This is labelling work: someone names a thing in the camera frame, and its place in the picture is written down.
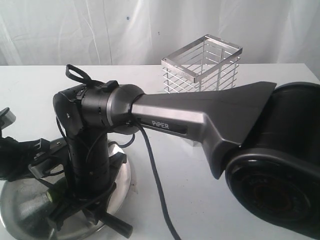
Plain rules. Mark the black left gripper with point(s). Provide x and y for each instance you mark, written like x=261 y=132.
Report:
x=15 y=157

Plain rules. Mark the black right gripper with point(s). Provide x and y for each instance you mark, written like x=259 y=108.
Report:
x=90 y=167

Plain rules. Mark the green cucumber piece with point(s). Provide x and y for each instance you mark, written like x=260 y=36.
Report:
x=54 y=195

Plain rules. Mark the black kitchen knife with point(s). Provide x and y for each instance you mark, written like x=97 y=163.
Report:
x=117 y=225

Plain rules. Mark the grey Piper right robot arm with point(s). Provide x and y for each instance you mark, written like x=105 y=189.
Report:
x=264 y=138

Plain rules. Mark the round stainless steel plate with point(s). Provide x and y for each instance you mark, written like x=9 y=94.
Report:
x=24 y=206

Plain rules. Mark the white backdrop curtain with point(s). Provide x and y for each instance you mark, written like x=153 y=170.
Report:
x=133 y=32

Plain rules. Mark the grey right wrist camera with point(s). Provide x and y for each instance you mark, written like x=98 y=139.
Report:
x=42 y=166

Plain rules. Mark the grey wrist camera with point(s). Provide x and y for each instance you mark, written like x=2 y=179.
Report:
x=42 y=166
x=7 y=118

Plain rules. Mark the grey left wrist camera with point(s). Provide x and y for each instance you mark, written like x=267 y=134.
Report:
x=7 y=118

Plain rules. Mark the wire metal utensil holder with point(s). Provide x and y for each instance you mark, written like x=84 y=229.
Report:
x=209 y=63

